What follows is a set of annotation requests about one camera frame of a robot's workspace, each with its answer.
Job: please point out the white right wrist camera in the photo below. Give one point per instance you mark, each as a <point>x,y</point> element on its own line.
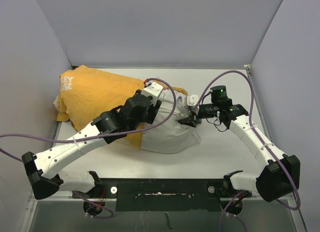
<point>191,101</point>

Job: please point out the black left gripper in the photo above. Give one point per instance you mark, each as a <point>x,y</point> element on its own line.
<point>152,109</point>

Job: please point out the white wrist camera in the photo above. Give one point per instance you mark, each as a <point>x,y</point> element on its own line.
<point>153,90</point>
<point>191,101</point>

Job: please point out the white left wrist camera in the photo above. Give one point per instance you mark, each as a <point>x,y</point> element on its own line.
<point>153,90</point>

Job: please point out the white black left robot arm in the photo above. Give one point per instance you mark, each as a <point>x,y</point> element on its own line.
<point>46,170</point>

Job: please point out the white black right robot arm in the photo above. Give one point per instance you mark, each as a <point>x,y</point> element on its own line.
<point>280,173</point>

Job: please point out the blue yellow Mickey pillowcase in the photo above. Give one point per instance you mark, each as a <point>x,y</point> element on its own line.
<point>86,92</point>

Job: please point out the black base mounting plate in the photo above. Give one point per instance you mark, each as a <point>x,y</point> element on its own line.
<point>162,195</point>

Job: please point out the white pillow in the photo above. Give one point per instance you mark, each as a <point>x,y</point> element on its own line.
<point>171,137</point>

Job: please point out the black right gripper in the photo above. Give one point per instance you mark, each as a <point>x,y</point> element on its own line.
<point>189,120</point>

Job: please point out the aluminium frame rail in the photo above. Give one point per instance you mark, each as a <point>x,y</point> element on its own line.
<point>250,213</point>

